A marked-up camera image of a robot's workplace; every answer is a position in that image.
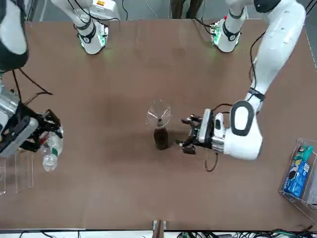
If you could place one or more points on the camera stand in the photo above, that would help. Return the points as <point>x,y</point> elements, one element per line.
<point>160,229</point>

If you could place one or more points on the clear acrylic shelf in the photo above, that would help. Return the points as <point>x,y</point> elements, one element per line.
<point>307,198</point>
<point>22,178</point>

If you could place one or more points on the dark glass bottle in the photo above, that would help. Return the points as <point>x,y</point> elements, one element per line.
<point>161,138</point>

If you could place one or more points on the person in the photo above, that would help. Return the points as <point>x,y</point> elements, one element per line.
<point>185,7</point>

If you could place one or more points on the teal snack box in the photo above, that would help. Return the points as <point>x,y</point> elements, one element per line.
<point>304,152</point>

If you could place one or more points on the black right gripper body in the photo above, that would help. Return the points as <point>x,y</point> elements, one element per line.
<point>19,129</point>

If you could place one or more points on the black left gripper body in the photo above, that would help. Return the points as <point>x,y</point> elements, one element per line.
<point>206,131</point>

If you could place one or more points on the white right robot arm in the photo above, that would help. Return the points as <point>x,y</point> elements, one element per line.
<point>86,37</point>

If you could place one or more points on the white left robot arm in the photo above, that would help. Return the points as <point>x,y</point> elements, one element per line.
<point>277,49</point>

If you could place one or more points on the clear plastic drink bottle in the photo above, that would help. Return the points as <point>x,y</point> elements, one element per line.
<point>52,153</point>

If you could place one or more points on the blue cookie box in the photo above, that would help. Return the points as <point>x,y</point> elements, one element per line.
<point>297,178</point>

